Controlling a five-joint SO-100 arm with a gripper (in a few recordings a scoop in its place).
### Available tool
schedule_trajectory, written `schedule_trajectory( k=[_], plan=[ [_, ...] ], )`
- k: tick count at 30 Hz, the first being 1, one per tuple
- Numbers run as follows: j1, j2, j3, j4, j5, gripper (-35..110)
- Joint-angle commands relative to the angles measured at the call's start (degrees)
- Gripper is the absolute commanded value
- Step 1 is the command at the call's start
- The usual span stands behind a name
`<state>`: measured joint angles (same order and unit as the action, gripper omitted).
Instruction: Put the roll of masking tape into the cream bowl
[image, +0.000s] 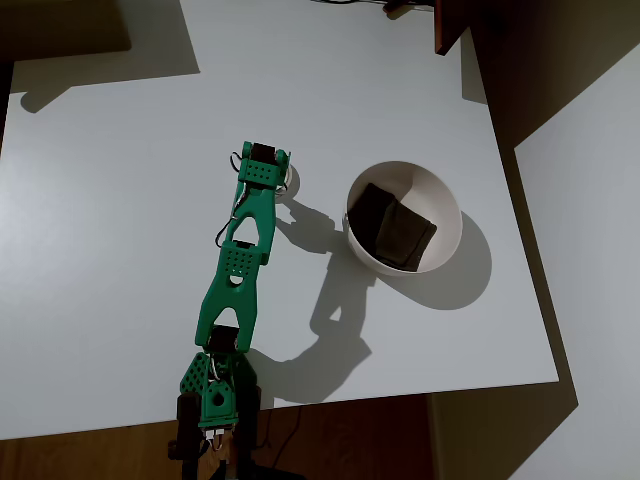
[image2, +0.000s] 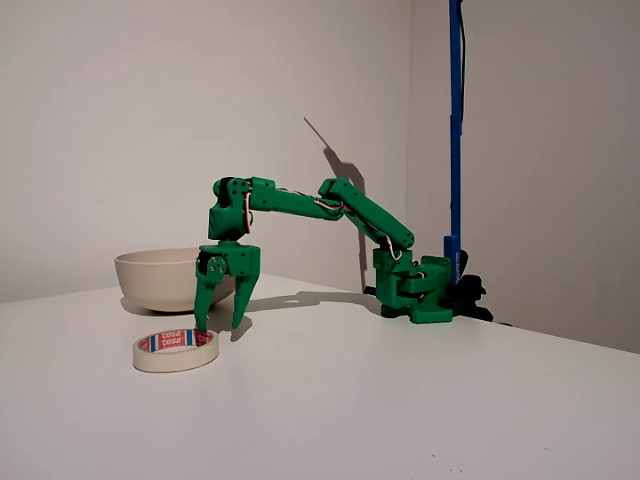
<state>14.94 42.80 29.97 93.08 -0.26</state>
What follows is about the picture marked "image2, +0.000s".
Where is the beige masking tape roll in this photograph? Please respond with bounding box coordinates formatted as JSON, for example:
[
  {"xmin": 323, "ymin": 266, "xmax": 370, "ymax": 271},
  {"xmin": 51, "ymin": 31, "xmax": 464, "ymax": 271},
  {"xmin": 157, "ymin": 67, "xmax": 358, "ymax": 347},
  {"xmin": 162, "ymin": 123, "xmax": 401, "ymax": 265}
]
[{"xmin": 132, "ymin": 328, "xmax": 220, "ymax": 374}]

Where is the black cable on pole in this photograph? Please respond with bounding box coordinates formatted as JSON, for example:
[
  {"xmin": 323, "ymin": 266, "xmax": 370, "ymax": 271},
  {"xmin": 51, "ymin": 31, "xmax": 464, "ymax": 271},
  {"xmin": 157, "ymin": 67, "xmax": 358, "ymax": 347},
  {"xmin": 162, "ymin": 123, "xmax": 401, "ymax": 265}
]
[{"xmin": 457, "ymin": 0, "xmax": 470, "ymax": 131}]

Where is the black table clamp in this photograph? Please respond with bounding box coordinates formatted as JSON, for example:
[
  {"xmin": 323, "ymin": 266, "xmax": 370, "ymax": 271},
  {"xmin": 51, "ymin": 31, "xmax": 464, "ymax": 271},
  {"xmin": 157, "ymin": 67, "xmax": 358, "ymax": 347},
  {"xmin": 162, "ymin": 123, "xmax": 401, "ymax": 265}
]
[{"xmin": 439, "ymin": 248, "xmax": 494, "ymax": 324}]

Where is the beige bowl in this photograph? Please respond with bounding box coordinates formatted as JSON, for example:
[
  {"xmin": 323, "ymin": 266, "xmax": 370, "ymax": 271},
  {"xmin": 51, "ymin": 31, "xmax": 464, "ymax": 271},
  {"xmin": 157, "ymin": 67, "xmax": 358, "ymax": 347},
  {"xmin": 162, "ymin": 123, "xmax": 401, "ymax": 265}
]
[{"xmin": 113, "ymin": 247, "xmax": 236, "ymax": 314}]

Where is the blue upright pole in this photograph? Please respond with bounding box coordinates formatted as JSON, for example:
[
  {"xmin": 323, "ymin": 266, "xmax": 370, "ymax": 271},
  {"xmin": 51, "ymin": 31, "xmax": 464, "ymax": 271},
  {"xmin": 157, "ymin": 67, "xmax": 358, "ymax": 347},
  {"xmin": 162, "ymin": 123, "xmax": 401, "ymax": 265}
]
[{"xmin": 443, "ymin": 0, "xmax": 466, "ymax": 289}]

